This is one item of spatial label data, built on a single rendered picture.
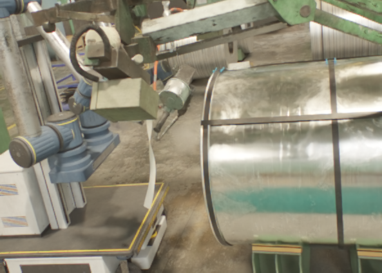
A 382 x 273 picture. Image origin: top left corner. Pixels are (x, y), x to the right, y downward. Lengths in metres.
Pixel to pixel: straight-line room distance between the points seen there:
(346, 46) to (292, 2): 5.76
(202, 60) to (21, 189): 5.13
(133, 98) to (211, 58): 6.18
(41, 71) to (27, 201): 0.93
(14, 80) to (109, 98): 1.15
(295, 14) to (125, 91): 0.72
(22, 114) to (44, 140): 0.21
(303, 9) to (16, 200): 2.39
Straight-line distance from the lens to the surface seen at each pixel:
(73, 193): 3.62
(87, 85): 2.35
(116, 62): 1.60
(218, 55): 7.68
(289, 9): 1.77
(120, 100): 1.61
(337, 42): 7.47
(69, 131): 2.91
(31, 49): 3.33
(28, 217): 3.38
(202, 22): 1.79
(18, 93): 2.71
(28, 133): 2.77
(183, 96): 2.33
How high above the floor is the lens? 1.95
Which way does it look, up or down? 19 degrees down
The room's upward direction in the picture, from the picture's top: 9 degrees counter-clockwise
